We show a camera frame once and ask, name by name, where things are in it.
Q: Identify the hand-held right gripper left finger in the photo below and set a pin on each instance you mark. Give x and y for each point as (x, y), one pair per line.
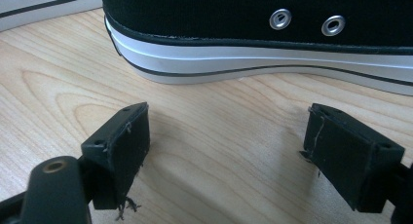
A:
(120, 152)

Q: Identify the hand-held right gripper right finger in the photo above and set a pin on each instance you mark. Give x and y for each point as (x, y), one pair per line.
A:
(350, 159)

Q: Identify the black white canvas sneaker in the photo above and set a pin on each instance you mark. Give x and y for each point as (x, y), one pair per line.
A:
(39, 13)
(211, 16)

